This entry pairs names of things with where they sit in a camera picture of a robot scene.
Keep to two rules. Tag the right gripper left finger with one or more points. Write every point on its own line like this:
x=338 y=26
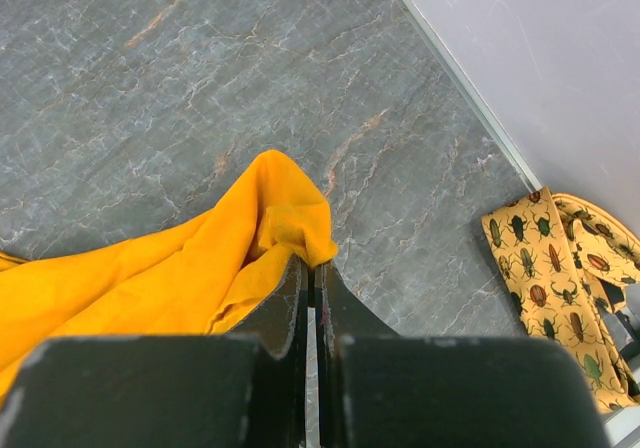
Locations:
x=269 y=370

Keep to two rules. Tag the orange t shirt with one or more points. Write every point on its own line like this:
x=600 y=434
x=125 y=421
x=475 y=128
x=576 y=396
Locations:
x=201 y=277

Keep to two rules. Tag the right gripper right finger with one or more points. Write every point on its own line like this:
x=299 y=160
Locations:
x=338 y=312

